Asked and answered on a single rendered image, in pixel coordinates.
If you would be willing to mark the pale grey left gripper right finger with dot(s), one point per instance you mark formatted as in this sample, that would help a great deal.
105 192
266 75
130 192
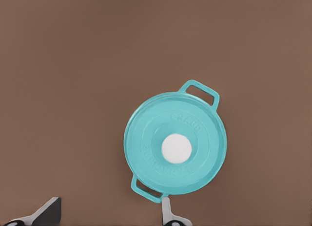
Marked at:
166 211

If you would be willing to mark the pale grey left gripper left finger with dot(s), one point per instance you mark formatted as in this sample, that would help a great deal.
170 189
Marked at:
46 212

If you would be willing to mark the turquoise lid with white knob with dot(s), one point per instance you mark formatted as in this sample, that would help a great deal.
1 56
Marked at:
175 143

